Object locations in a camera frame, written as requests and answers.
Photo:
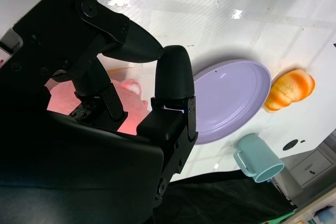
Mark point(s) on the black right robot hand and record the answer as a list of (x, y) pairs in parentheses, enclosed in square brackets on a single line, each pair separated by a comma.
[(78, 161)]

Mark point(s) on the pink plush doll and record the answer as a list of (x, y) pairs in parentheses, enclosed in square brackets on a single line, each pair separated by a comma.
[(131, 108)]

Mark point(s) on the purple plate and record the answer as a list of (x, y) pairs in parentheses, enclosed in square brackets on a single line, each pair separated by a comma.
[(231, 98)]

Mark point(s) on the black cloth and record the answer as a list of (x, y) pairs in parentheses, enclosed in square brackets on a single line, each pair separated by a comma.
[(223, 200)]

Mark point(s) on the teal plastic mug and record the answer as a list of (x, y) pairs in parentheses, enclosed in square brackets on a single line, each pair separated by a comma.
[(254, 155)]

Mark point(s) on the black table grommet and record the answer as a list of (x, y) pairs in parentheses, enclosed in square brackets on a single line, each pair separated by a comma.
[(290, 144)]

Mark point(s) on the green cloth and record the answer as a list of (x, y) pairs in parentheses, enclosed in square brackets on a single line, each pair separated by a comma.
[(283, 216)]

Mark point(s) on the orange white pumpkin toy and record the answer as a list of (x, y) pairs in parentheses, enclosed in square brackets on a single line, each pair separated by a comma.
[(288, 87)]

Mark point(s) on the grey cabinet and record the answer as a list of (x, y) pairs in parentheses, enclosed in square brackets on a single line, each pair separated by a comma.
[(307, 166)]

